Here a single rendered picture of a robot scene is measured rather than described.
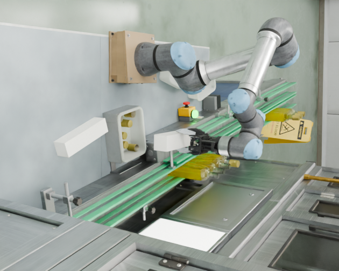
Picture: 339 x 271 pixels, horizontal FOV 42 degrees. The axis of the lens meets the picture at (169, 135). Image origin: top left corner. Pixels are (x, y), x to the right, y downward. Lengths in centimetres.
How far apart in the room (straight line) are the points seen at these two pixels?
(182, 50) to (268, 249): 86
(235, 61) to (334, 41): 597
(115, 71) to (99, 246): 103
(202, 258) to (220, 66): 110
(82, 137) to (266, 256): 84
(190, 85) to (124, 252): 108
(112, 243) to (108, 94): 101
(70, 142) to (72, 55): 34
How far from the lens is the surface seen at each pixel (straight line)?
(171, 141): 174
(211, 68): 194
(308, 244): 185
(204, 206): 206
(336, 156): 820
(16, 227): 128
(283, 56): 188
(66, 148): 173
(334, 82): 789
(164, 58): 188
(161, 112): 230
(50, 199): 161
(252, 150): 161
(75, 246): 110
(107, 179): 194
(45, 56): 172
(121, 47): 193
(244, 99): 155
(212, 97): 262
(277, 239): 187
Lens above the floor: 204
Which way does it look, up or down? 33 degrees down
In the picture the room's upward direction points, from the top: 96 degrees clockwise
